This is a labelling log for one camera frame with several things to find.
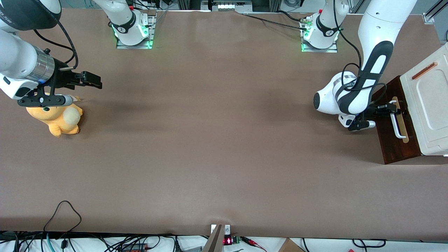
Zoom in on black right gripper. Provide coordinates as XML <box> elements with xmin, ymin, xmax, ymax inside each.
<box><xmin>51</xmin><ymin>60</ymin><xmax>103</xmax><ymax>96</ymax></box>

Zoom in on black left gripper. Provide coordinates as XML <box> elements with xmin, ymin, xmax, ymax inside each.
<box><xmin>364</xmin><ymin>103</ymin><xmax>402</xmax><ymax>121</ymax></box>

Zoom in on white drawer handle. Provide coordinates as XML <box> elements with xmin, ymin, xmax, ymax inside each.
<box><xmin>388</xmin><ymin>100</ymin><xmax>407</xmax><ymax>139</ymax></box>

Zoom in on dark wood drawer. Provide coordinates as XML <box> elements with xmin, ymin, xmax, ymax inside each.
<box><xmin>371</xmin><ymin>76</ymin><xmax>422</xmax><ymax>164</ymax></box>

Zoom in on white-topped dark wood cabinet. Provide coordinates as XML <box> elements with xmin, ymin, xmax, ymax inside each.
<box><xmin>371</xmin><ymin>43</ymin><xmax>448</xmax><ymax>165</ymax></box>

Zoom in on orange strip on cabinet lid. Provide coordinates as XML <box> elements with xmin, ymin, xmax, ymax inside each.
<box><xmin>412</xmin><ymin>62</ymin><xmax>439</xmax><ymax>81</ymax></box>

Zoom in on orange plush toy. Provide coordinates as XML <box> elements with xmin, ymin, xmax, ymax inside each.
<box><xmin>26</xmin><ymin>96</ymin><xmax>84</xmax><ymax>138</ymax></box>

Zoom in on cardboard piece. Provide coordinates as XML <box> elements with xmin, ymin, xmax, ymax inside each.
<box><xmin>278</xmin><ymin>238</ymin><xmax>306</xmax><ymax>252</ymax></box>

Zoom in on red clip leads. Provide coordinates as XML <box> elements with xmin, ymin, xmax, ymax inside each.
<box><xmin>241</xmin><ymin>237</ymin><xmax>267</xmax><ymax>252</ymax></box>

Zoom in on wooden bar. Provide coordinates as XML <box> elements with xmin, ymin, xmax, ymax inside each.
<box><xmin>201</xmin><ymin>224</ymin><xmax>225</xmax><ymax>252</ymax></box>

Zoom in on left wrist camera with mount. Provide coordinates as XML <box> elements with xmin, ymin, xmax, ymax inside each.
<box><xmin>348</xmin><ymin>118</ymin><xmax>376</xmax><ymax>132</ymax></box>

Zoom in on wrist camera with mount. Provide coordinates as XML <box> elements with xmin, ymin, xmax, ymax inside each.
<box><xmin>17</xmin><ymin>94</ymin><xmax>74</xmax><ymax>107</ymax></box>
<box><xmin>348</xmin><ymin>118</ymin><xmax>376</xmax><ymax>132</ymax></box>

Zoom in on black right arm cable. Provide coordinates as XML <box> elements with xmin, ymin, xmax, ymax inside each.
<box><xmin>33</xmin><ymin>19</ymin><xmax>79</xmax><ymax>70</ymax></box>

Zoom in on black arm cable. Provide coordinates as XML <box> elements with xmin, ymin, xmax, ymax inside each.
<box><xmin>33</xmin><ymin>19</ymin><xmax>79</xmax><ymax>70</ymax></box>
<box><xmin>332</xmin><ymin>0</ymin><xmax>385</xmax><ymax>92</ymax></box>

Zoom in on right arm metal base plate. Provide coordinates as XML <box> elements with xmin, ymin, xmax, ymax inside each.
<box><xmin>116</xmin><ymin>10</ymin><xmax>156</xmax><ymax>50</ymax></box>

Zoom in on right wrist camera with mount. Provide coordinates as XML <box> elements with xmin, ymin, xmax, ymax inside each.
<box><xmin>17</xmin><ymin>94</ymin><xmax>74</xmax><ymax>107</ymax></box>

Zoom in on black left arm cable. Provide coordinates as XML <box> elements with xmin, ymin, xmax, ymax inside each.
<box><xmin>332</xmin><ymin>0</ymin><xmax>385</xmax><ymax>92</ymax></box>

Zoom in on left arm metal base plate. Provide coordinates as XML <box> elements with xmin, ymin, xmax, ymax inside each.
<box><xmin>300</xmin><ymin>16</ymin><xmax>338</xmax><ymax>53</ymax></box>

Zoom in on aluminium profile rail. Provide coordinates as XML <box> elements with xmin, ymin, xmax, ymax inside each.
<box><xmin>422</xmin><ymin>0</ymin><xmax>448</xmax><ymax>25</ymax></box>

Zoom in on black looped cable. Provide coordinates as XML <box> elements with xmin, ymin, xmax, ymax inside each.
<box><xmin>43</xmin><ymin>200</ymin><xmax>82</xmax><ymax>232</ymax></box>

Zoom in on black cable loop on floor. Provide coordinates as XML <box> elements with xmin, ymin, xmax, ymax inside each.
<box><xmin>351</xmin><ymin>238</ymin><xmax>386</xmax><ymax>249</ymax></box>

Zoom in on short black table cable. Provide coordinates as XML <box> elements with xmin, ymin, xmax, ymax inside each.
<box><xmin>276</xmin><ymin>10</ymin><xmax>305</xmax><ymax>22</ymax></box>

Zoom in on long black table cable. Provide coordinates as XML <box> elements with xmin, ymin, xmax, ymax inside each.
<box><xmin>243</xmin><ymin>13</ymin><xmax>308</xmax><ymax>30</ymax></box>

